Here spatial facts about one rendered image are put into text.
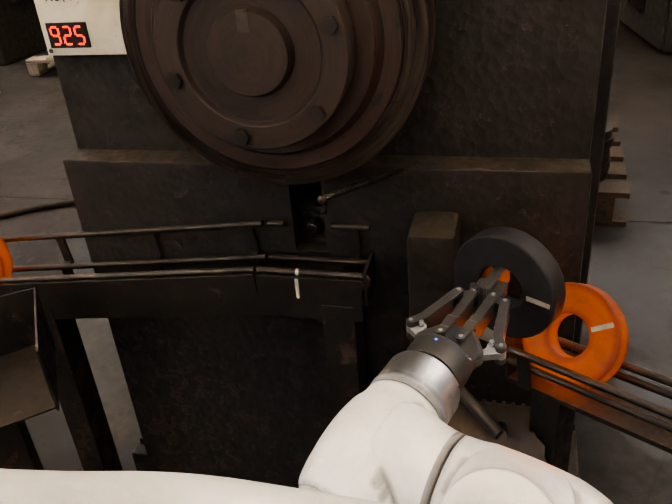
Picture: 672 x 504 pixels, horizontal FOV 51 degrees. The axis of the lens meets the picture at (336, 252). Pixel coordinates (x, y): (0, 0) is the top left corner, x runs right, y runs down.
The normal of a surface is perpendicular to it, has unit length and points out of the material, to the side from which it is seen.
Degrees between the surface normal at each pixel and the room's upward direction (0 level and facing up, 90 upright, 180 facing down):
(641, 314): 0
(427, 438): 6
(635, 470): 0
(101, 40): 90
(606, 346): 62
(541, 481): 30
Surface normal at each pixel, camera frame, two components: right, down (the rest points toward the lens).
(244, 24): -0.23, 0.50
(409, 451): -0.04, -0.64
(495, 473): -0.35, -0.72
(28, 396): -0.15, -0.84
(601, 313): -0.72, -0.09
